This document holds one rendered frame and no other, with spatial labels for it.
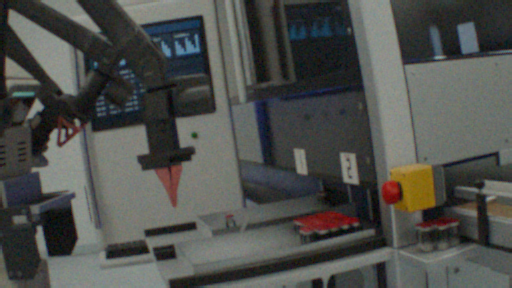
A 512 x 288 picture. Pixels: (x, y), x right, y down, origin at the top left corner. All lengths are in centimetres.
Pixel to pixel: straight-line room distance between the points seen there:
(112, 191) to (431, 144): 116
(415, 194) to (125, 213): 119
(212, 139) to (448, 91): 105
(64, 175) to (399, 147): 565
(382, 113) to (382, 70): 7
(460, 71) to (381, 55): 17
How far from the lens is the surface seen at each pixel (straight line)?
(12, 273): 144
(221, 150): 214
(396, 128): 120
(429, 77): 124
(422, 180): 113
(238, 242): 146
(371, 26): 120
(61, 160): 668
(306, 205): 184
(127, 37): 119
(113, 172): 211
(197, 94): 119
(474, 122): 129
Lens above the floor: 117
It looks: 3 degrees down
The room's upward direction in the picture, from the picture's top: 9 degrees counter-clockwise
